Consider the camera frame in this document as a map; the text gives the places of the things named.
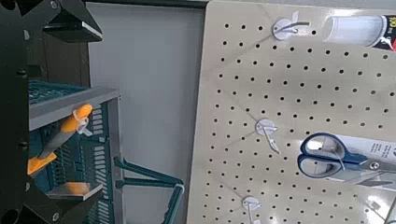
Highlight black pegboard stand leg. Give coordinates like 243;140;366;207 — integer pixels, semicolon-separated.
84;0;210;9

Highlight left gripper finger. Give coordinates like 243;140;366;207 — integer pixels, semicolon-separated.
18;181;105;224
12;0;104;44

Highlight grey pegboard stand panel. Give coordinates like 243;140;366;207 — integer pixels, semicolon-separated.
86;2;207;224

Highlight beige perforated pegboard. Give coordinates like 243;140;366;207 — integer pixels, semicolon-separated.
186;0;396;224

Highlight teal folding crate with handles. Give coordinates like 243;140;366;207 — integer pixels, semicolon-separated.
27;80;187;224

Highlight blue-handled scissors on card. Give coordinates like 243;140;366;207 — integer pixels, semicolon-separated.
296;132;396;191

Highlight yellow-handled hand tool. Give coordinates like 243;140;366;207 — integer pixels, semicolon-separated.
26;104;94;175

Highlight white pegboard hook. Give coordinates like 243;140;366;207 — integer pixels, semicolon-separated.
271;11;312;42
241;195;262;224
254;118;282;155

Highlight red and white sealant tube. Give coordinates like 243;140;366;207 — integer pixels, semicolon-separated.
321;14;396;52

